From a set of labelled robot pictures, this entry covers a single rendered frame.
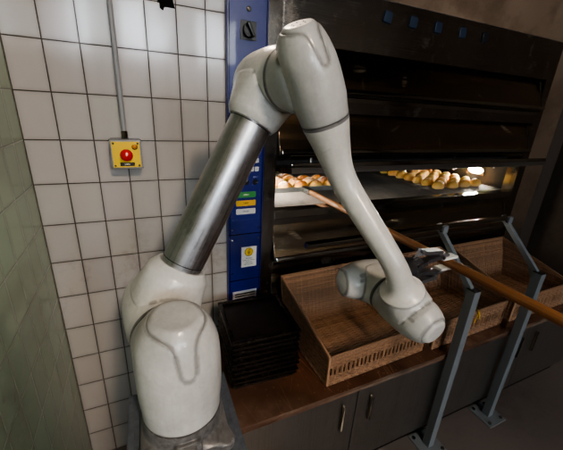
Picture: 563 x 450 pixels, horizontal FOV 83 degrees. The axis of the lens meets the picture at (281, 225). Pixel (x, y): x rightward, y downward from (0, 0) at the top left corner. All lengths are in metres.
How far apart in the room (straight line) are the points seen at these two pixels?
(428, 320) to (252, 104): 0.60
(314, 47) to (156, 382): 0.64
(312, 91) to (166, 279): 0.49
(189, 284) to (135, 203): 0.66
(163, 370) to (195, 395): 0.08
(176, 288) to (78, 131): 0.75
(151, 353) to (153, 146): 0.87
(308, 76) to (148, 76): 0.80
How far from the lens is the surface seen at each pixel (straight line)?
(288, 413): 1.38
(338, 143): 0.67
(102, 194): 1.36
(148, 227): 1.40
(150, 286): 0.77
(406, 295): 0.78
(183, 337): 0.61
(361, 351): 1.46
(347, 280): 0.87
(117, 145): 1.25
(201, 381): 0.65
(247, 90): 0.74
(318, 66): 0.63
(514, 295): 1.07
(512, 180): 2.74
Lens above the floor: 1.64
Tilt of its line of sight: 20 degrees down
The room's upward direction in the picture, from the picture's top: 3 degrees clockwise
